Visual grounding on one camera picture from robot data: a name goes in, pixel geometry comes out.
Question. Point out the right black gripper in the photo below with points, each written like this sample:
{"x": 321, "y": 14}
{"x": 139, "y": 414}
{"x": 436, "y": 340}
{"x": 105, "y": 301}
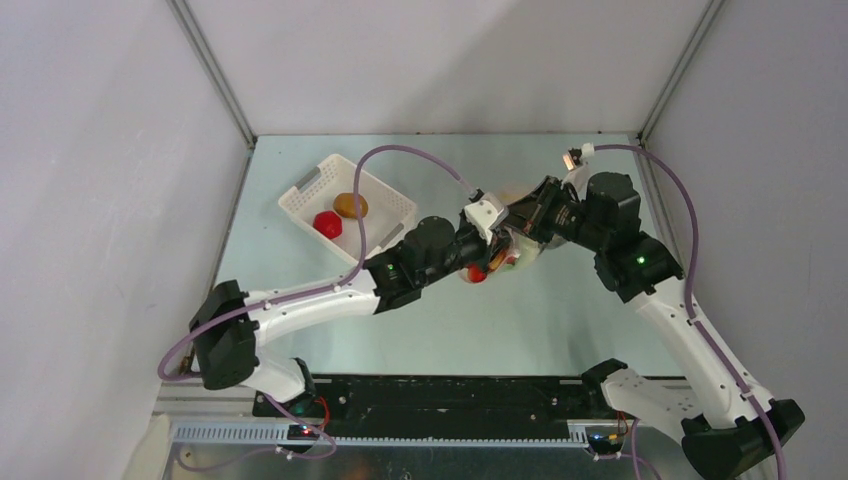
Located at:
{"x": 530, "y": 216}

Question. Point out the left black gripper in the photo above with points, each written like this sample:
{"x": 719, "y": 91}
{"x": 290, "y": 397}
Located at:
{"x": 484, "y": 251}

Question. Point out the clear zip top bag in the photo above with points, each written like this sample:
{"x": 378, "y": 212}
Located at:
{"x": 520, "y": 253}

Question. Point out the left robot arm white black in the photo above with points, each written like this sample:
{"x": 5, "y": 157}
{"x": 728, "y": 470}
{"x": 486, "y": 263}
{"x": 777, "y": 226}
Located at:
{"x": 232, "y": 328}

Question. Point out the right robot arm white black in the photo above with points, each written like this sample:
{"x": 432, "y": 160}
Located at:
{"x": 729, "y": 422}

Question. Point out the brown toy potato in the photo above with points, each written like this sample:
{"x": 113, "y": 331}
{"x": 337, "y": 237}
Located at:
{"x": 350, "y": 206}

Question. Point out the red toy apple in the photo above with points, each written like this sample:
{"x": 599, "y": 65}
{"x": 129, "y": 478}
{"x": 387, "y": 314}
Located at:
{"x": 329, "y": 224}

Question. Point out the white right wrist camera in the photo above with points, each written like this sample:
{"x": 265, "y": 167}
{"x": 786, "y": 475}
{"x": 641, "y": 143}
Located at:
{"x": 578, "y": 170}

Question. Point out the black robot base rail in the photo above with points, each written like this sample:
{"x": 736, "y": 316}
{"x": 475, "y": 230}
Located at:
{"x": 455, "y": 407}

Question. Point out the grey slotted cable duct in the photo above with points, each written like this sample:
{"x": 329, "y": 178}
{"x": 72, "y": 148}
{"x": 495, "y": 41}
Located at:
{"x": 290, "y": 434}

